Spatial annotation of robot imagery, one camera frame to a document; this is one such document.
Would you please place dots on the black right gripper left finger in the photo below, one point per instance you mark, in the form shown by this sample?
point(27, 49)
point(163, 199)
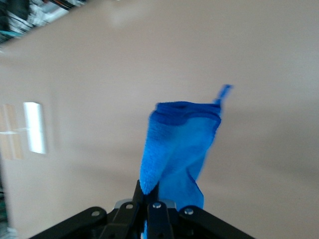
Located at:
point(82, 224)

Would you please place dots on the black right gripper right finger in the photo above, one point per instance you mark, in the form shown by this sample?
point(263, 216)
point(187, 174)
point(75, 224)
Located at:
point(159, 221)

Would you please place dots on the blue microfibre towel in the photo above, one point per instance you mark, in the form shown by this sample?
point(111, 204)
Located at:
point(179, 149)

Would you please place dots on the white towel rack base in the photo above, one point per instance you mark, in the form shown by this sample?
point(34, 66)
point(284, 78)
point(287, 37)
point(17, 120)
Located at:
point(35, 124)

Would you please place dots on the wooden rack rod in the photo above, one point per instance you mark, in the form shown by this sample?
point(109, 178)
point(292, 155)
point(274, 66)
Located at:
point(5, 144)

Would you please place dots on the brown table cover sheet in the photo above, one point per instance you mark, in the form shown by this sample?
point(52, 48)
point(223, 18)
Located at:
point(224, 49)

